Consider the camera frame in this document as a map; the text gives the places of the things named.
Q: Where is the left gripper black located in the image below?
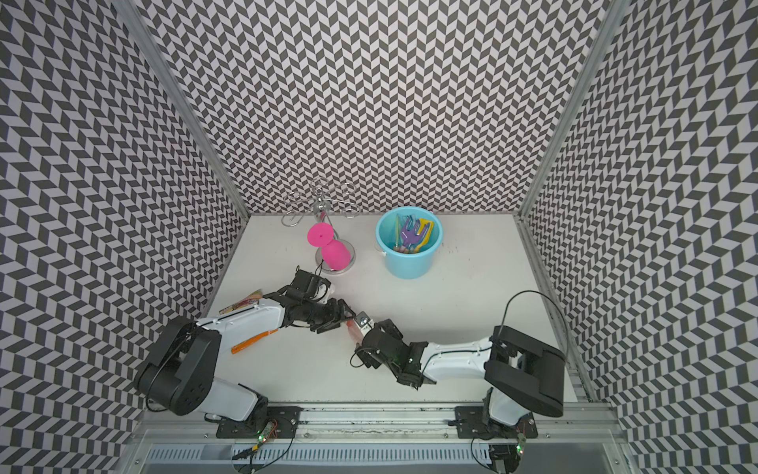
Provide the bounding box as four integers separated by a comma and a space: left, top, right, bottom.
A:
302, 297, 357, 334

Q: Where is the purple rake pink handle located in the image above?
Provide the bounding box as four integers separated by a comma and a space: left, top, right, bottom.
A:
402, 215, 418, 249

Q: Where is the yellow toy shovel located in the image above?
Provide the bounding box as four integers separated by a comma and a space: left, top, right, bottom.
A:
414, 218, 434, 252

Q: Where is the clear pink plastic glass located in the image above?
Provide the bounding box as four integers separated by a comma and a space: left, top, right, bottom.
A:
345, 318, 364, 346

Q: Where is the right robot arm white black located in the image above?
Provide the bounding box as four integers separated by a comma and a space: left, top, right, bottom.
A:
347, 313, 566, 428

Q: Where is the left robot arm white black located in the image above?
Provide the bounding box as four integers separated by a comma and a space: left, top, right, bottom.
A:
133, 270, 356, 425

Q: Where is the orange candy bag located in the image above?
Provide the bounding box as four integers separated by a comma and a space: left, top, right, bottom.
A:
214, 290, 284, 355

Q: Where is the turquoise plastic bucket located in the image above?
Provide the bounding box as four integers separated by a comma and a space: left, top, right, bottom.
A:
375, 207, 444, 280

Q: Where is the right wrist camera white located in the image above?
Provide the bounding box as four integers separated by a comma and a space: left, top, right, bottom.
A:
355, 312, 374, 335

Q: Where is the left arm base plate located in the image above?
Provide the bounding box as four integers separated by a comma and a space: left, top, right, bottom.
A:
216, 405, 303, 440

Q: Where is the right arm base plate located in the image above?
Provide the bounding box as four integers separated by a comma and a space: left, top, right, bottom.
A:
447, 405, 538, 440

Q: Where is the chrome wire glass rack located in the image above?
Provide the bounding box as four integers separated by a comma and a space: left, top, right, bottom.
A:
280, 176, 360, 275

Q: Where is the aluminium front rail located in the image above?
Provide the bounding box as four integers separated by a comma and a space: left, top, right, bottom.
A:
116, 402, 638, 473

